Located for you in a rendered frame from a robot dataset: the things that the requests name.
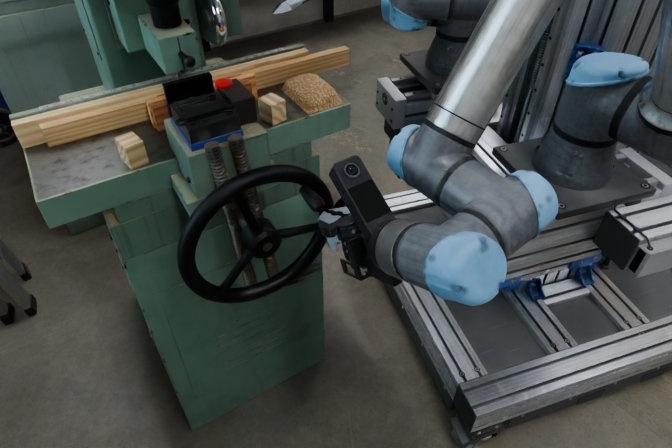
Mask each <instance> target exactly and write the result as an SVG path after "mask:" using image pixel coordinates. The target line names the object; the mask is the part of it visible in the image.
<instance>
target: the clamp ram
mask: <svg viewBox="0 0 672 448"><path fill-rule="evenodd" d="M162 86H163V90H164V94H165V98H166V102H167V106H168V110H169V114H170V117H171V118H172V113H171V109H170V104H171V103H174V101H177V102H179V101H183V100H186V99H190V98H194V97H198V96H201V95H205V94H209V93H213V92H215V90H214V85H213V79H212V75H211V74H210V72H206V73H202V74H198V75H194V76H190V77H186V78H182V79H178V80H174V81H170V82H166V83H163V84H162Z"/></svg>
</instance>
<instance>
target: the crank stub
mask: <svg viewBox="0 0 672 448"><path fill-rule="evenodd" d="M299 192H300V193H301V195H302V197H303V199H304V200H305V202H306V203H307V205H308V206H309V207H310V208H311V209H312V211H313V212H322V211H323V210H324V208H325V202H324V200H323V199H322V198H321V197H320V196H319V195H318V194H317V193H316V192H314V191H313V190H312V189H310V188H309V187H308V186H306V185H303V186H302V187H301V188H300V189H299Z"/></svg>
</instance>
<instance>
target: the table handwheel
mask: <svg viewBox="0 0 672 448"><path fill-rule="evenodd" d="M273 182H291V183H296V184H299V185H302V186H303V185H306V186H308V187H309V188H310V189H312V190H313V191H314V192H316V193H317V194H318V195H319V196H320V197H321V198H322V199H323V200H324V202H325V208H324V210H323V211H322V212H324V211H327V210H328V209H334V203H333V199H332V196H331V193H330V191H329V189H328V187H327V186H326V184H325V183H324V182H323V181H322V180H321V179H320V178H319V177H318V176H317V175H316V174H314V173H313V172H311V171H309V170H307V169H304V168H302V167H298V166H293V165H284V164H279V165H268V166H263V167H258V168H254V169H251V170H248V171H246V172H243V173H241V174H239V175H237V176H235V177H233V178H231V179H229V180H228V181H226V182H224V183H223V184H221V185H220V186H219V187H217V188H216V189H215V190H213V191H212V192H211V193H210V194H209V195H208V196H207V197H206V198H205V199H204V200H203V201H202V202H201V203H200V204H199V205H198V206H197V207H196V209H195V210H194V211H193V213H192V214H191V216H190V217H189V219H188V221H187V222H186V224H185V226H184V228H183V231H182V233H181V236H180V239H179V243H178V248H177V264H178V269H179V272H180V275H181V277H182V279H183V281H184V282H185V284H186V285H187V286H188V288H189V289H190V290H192V291H193V292H194V293H195V294H197V295H198V296H200V297H202V298H204V299H206V300H209V301H213V302H218V303H231V304H232V303H243V302H248V301H252V300H256V299H259V298H262V297H265V296H267V295H269V294H272V293H274V292H276V291H278V290H279V289H281V288H283V287H284V286H286V285H288V284H289V283H290V282H292V281H293V280H295V279H296V278H297V277H298V276H299V275H301V274H302V273H303V272H304V271H305V270H306V269H307V268H308V267H309V266H310V265H311V264H312V263H313V261H314V260H315V259H316V258H317V256H318V255H319V254H320V252H321V251H322V249H323V247H324V245H325V244H326V242H327V238H326V237H325V236H323V235H322V233H321V231H320V228H319V224H318V222H316V223H311V224H307V225H302V226H297V227H291V228H285V229H279V230H277V229H276V228H275V226H274V225H273V224H272V222H271V221H270V220H269V219H267V218H259V216H258V215H257V214H256V212H255V211H253V210H252V209H250V207H249V205H248V203H247V202H246V199H245V197H244V196H243V194H242V193H244V192H246V191H248V190H250V189H252V188H255V187H257V186H260V185H264V184H268V183H273ZM232 199H233V200H234V202H235V205H236V208H237V211H238V214H239V215H238V222H239V225H240V226H241V228H242V229H243V230H242V232H241V240H242V242H243V243H244V245H245V246H246V248H247V249H246V251H245V252H244V254H243V255H242V257H241V258H240V259H239V261H238V262H237V264H236V265H235V267H234V268H233V269H232V271H231V272H230V273H229V275H228V276H227V277H226V278H225V280H224V281H223V282H222V284H221V285H220V286H216V285H214V284H212V283H210V282H208V281H206V280H205V279H204V278H203V277H202V276H201V274H200V273H199V271H198V269H197V266H196V261H195V253H196V247H197V244H198V241H199V238H200V236H201V234H202V232H203V230H204V228H205V227H206V225H207V224H208V222H209V221H210V220H211V219H212V217H213V216H214V215H215V214H216V213H217V212H218V211H219V210H220V209H221V208H222V207H223V206H224V205H226V204H227V203H228V202H229V201H231V200H232ZM322 212H319V217H320V215H321V214H322ZM312 232H315V233H314V235H313V237H312V239H311V240H310V242H309V244H308V245H307V247H306V248H305V249H304V251H303V252H302V253H301V254H300V255H299V256H298V257H297V259H295V260H294V261H293V262H292V263H291V264H290V265H289V266H288V267H286V268H285V269H284V270H282V271H281V272H279V273H278V274H276V275H274V276H273V277H271V278H269V279H267V280H264V281H262V282H259V283H257V284H253V285H250V286H245V287H239V288H230V287H231V286H232V285H233V283H234V282H235V280H236V279H237V278H238V276H239V275H240V274H241V272H242V271H243V270H244V268H245V267H246V266H247V265H248V263H249V262H250V261H251V260H252V258H253V257H254V258H258V259H262V258H267V257H269V256H271V255H273V254H274V253H275V252H276V251H277V250H278V249H279V247H280V245H281V243H282V239H284V238H288V237H292V236H297V235H301V234H307V233H312Z"/></svg>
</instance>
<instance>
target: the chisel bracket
mask: <svg viewBox="0 0 672 448"><path fill-rule="evenodd" d="M138 21H139V25H140V29H141V32H142V36H143V40H144V44H145V48H146V49H147V51H148V52H149V53H150V55H151V56H152V57H153V58H154V60H155V61H156V62H157V64H158V65H159V66H160V67H161V69H162V70H163V71H164V73H165V74H166V75H170V74H174V73H178V72H183V71H187V70H191V69H195V68H199V67H202V63H201V57H200V51H199V47H198V41H197V40H198V39H197V36H196V32H195V31H194V30H193V29H192V28H191V27H190V26H189V25H188V24H187V23H186V22H185V21H184V20H183V19H182V24H181V25H179V26H177V27H174V28H168V29H161V28H156V27H154V25H153V21H152V17H151V13H147V14H141V15H138ZM180 51H182V52H184V53H185V54H186V55H187V56H192V57H194V58H195V61H196V64H195V65H194V66H193V67H191V68H190V67H187V66H186V65H185V64H184V60H183V59H182V58H181V57H180V56H179V55H178V53H179V52H180Z"/></svg>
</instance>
